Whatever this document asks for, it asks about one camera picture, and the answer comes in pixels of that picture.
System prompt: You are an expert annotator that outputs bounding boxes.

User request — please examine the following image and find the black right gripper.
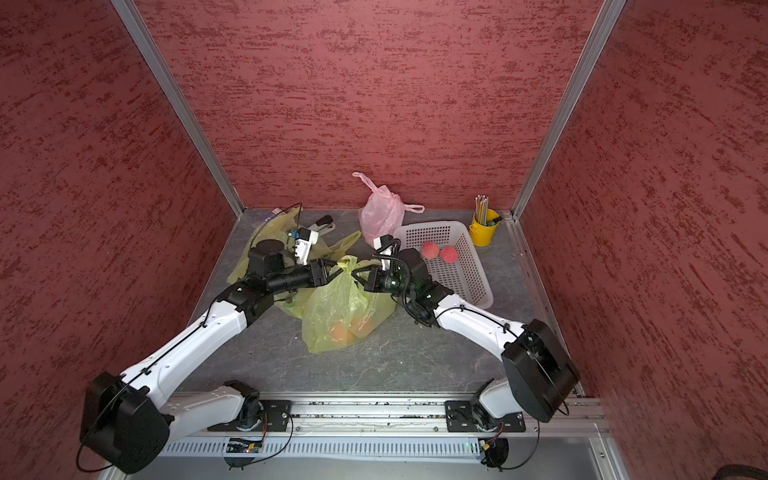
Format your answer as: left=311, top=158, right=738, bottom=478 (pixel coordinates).
left=351, top=264, right=416, bottom=298

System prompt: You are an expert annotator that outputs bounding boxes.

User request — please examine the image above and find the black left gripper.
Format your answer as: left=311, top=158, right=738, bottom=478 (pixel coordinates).
left=268, top=258, right=347, bottom=294

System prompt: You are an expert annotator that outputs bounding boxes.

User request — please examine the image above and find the green avocado plastic bag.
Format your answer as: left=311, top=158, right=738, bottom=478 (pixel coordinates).
left=294, top=255, right=396, bottom=354

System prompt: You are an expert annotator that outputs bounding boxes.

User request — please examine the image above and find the yellow orange peach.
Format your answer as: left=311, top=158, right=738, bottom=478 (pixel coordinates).
left=350, top=318, right=376, bottom=339

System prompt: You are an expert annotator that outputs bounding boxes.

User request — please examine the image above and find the orange red peach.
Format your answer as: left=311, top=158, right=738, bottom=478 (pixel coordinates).
left=330, top=322, right=355, bottom=345

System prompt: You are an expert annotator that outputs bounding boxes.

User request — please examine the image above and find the pink plastic bag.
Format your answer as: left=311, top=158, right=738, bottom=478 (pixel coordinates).
left=352, top=172, right=425, bottom=246

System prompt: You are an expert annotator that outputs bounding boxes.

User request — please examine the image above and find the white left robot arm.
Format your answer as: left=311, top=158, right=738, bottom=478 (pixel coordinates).
left=79, top=239, right=341, bottom=474

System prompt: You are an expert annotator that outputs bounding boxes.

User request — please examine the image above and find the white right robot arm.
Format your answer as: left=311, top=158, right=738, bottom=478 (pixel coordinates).
left=352, top=249, right=580, bottom=433

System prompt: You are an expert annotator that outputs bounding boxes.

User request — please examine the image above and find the pink peach near gripper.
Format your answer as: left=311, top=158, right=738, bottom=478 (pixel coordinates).
left=421, top=242, right=440, bottom=260

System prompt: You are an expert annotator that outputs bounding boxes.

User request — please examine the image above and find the white plastic basket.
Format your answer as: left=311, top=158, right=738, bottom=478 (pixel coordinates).
left=394, top=221, right=494, bottom=309

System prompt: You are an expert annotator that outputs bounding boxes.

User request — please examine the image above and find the yellow pencil cup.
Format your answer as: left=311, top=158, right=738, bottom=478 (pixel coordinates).
left=469, top=209, right=503, bottom=247

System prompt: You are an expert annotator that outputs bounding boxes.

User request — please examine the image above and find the colored pencils bundle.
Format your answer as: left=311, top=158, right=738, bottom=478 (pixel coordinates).
left=474, top=195, right=489, bottom=226

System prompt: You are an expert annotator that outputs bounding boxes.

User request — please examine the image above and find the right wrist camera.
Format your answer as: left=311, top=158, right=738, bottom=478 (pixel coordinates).
left=373, top=234, right=395, bottom=271

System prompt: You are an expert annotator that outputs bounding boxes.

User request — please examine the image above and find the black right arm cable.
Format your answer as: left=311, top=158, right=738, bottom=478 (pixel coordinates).
left=371, top=238, right=571, bottom=418

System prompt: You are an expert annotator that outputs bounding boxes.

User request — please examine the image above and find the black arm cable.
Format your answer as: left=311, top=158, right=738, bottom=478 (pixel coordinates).
left=371, top=238, right=571, bottom=418
left=74, top=202, right=304, bottom=474

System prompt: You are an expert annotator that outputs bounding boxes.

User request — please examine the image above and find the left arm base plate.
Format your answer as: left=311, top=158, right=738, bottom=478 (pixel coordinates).
left=207, top=399, right=292, bottom=434

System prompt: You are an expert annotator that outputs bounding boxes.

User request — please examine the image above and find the white slotted cable duct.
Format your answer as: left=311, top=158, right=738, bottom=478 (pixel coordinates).
left=160, top=436, right=482, bottom=463

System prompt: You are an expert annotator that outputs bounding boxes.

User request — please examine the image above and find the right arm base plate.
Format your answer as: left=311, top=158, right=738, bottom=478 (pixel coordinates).
left=444, top=400, right=527, bottom=434

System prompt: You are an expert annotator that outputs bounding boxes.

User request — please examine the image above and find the aluminium front rail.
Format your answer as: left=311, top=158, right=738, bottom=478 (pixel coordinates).
left=140, top=393, right=629, bottom=479

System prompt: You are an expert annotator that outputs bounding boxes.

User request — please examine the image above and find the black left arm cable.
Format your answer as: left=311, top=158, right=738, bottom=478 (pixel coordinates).
left=74, top=202, right=304, bottom=474

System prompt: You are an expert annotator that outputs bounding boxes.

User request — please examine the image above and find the left aluminium corner post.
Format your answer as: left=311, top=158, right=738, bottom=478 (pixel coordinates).
left=111, top=0, right=245, bottom=218

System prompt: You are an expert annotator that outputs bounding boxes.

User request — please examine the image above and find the aluminium corner post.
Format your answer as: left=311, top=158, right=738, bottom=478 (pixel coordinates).
left=111, top=0, right=245, bottom=218
left=511, top=0, right=626, bottom=222

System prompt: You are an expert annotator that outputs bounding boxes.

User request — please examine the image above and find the right aluminium corner post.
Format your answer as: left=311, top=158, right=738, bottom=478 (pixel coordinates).
left=511, top=0, right=626, bottom=222

